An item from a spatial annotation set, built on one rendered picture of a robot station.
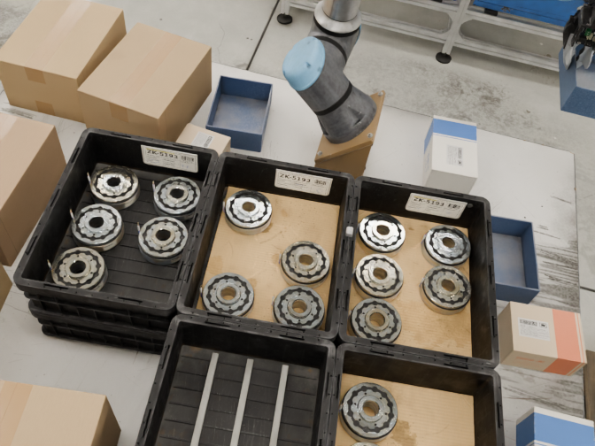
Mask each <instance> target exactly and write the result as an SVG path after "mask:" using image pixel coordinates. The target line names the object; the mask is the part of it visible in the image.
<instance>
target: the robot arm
mask: <svg viewBox="0 0 595 446"><path fill-rule="evenodd" d="M360 1H361V0H322V1H320V2H319V3H318V4H317V5H316V7H315V10H314V15H313V23H312V26H311V29H310V32H309V34H308V36H307V37H306V38H304V39H302V40H300V41H299V42H297V43H296V44H295V45H294V46H293V49H292V50H290V51H289V52H288V54H287V55H286V57H285V59H284V61H283V64H282V73H283V75H284V77H285V79H286V80H287V81H288V83H289V85H290V86H291V87H292V88H293V89H295V90H296V92H297V93H298V94H299V95H300V96H301V98H302V99H303V100H304V101H305V103H306V104H307V105H308V106H309V107H310V109H311V110H312V111H313V112H314V113H315V115H316V116H317V119H318V121H319V123H320V126H321V130H322V133H323V134H324V136H325V137H326V138H327V139H328V141H329V142H331V143H334V144H339V143H344V142H348V141H350V140H351V139H353V138H355V137H356V136H358V135H359V134H361V133H362V132H363V131H364V130H365V129H366V128H367V127H368V126H369V125H370V123H371V122H372V120H373V119H374V117H375V114H376V110H377V106H376V103H375V101H374V100H373V99H372V97H371V96H369V95H368V94H365V93H364V92H363V91H361V90H360V89H358V88H356V87H354V86H353V85H352V84H351V82H350V81H349V80H348V78H347V77H346V76H345V74H344V72H343V70H344V67H345V65H346V63H347V61H348V58H349V56H350V55H351V53H352V49H353V47H354V45H355V44H356V42H357V41H358V39H359V35H360V29H361V20H362V17H361V13H360V10H359V5H360ZM583 1H584V3H583V5H582V6H580V7H577V12H576V14H575V16H574V15H570V18H569V20H568V22H567V23H566V25H565V26H564V29H563V63H564V66H565V68H566V70H568V69H569V67H570V65H571V63H572V57H573V56H574V55H575V49H576V47H577V46H578V45H579V44H583V45H584V46H583V48H582V49H580V51H579V55H578V56H577V57H576V68H578V67H580V66H581V65H583V66H584V68H585V69H587V68H588V67H589V66H590V64H591V58H592V56H593V55H594V54H595V0H583ZM586 3H587V4H586Z"/></svg>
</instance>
